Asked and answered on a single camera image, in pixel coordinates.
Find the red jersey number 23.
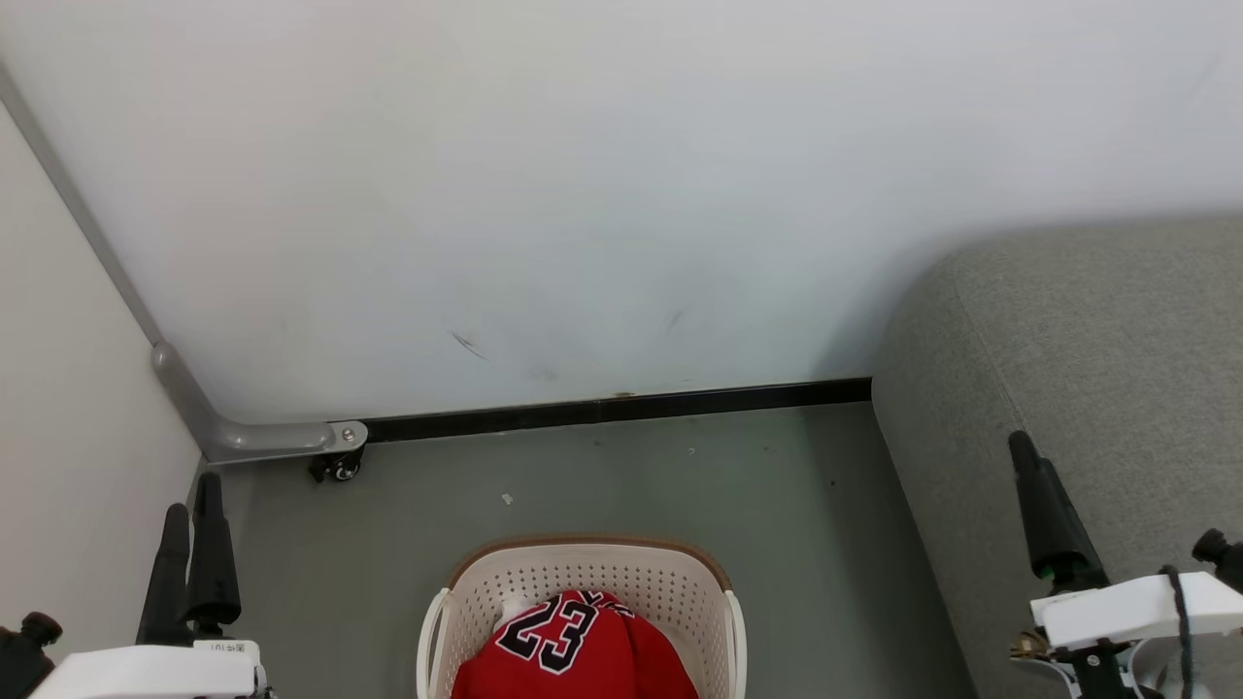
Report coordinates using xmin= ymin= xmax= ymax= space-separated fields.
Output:
xmin=452 ymin=589 xmax=700 ymax=699

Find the black baseboard strip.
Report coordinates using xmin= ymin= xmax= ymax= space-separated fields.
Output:
xmin=364 ymin=377 xmax=872 ymax=445

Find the black caster wheel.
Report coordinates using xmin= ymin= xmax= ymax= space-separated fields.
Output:
xmin=309 ymin=447 xmax=367 ymax=483

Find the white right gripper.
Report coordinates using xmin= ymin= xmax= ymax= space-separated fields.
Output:
xmin=1010 ymin=432 xmax=1243 ymax=651

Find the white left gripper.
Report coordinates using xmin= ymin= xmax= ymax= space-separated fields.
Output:
xmin=29 ymin=473 xmax=268 ymax=699

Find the cream plastic laundry basket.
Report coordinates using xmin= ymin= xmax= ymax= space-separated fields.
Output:
xmin=416 ymin=534 xmax=749 ymax=699

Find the grey fabric sofa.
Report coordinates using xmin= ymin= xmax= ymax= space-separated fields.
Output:
xmin=871 ymin=216 xmax=1243 ymax=699

